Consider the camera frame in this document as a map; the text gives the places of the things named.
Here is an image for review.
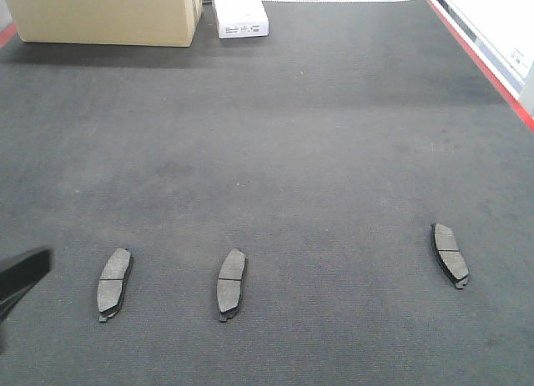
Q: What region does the dark brake pad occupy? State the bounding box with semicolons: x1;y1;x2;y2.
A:
432;223;470;289
96;248;133;323
216;248;247;323

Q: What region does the long white carton box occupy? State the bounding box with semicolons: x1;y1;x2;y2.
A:
212;0;270;39

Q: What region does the dark conveyor belt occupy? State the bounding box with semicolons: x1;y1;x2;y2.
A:
0;0;534;386

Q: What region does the cardboard box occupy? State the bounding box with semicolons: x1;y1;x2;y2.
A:
6;0;202;47

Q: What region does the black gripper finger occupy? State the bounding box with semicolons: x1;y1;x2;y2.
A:
1;246;53;319

